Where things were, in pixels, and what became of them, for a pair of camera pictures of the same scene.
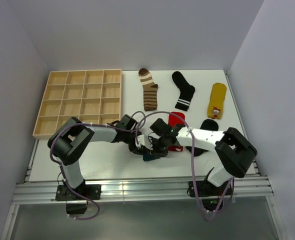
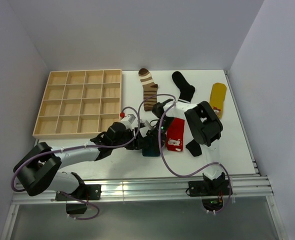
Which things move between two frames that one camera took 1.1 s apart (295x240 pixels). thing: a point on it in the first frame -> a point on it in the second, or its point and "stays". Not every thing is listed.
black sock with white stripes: [186, 91] stays
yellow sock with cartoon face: [216, 99] stays
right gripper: [164, 153] -> [163, 138]
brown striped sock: [150, 89] stays
